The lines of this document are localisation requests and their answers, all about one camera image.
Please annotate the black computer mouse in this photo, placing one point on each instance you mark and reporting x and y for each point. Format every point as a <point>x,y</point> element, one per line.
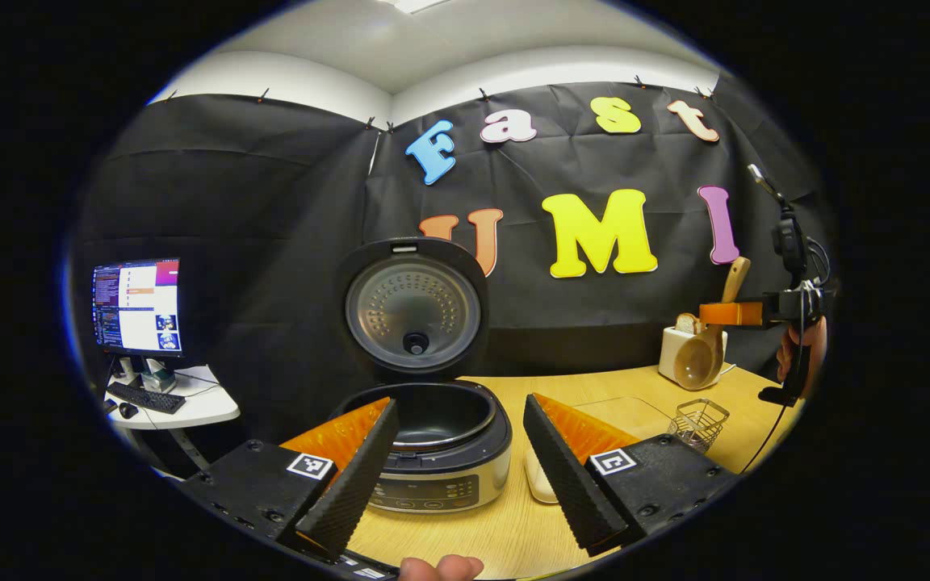
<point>128,410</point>

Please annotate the computer monitor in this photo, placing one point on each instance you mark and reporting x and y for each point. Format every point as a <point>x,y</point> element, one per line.
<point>138,311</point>

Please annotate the black backdrop cloth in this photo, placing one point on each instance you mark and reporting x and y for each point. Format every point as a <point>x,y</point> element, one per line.
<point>271,242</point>

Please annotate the ceiling light panel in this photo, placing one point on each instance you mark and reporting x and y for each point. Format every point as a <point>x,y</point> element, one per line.
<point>416,5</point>

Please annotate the white toaster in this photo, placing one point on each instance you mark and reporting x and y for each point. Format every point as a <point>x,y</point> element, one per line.
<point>669,355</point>

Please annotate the pale bread slice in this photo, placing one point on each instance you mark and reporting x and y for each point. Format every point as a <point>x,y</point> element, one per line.
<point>684,323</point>

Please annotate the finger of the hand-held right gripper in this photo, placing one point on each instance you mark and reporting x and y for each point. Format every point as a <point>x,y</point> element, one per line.
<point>731,313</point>

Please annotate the wooden spoon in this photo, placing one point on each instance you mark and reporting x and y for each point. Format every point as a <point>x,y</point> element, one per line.
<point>695,363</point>

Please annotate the white side table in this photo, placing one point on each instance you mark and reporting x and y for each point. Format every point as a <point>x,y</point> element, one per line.
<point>207,403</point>

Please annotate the silver black rice cooker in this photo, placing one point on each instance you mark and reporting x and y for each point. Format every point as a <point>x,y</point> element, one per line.
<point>416,307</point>

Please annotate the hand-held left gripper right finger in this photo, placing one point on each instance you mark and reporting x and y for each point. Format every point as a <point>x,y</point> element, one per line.
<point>562,476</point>

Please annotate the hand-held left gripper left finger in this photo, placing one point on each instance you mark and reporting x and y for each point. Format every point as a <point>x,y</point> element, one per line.
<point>352,476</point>

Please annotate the black keyboard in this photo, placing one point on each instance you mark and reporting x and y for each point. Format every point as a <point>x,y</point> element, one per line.
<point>146,398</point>

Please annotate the small green white box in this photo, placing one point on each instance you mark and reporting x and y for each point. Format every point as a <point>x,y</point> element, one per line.
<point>160,379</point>

